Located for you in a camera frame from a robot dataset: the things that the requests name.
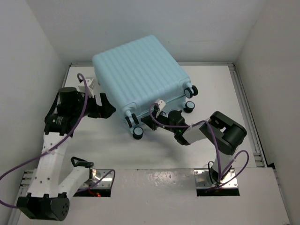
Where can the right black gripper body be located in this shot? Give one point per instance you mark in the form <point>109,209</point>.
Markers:
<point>163,119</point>

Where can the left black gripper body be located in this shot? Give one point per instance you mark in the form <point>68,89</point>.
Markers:
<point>92,109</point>

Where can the light blue suitcase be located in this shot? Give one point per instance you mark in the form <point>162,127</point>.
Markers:
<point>136,74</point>

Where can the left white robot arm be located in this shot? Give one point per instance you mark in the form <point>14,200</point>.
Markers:
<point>47,198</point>

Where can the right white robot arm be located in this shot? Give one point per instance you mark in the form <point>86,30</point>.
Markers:
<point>223,132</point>

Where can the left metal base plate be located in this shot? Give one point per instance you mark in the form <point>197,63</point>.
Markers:
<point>99,179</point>

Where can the metal base plate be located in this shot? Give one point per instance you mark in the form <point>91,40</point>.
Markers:
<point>99,179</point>
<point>202,180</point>

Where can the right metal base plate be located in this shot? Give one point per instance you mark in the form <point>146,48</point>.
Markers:
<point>202,180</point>

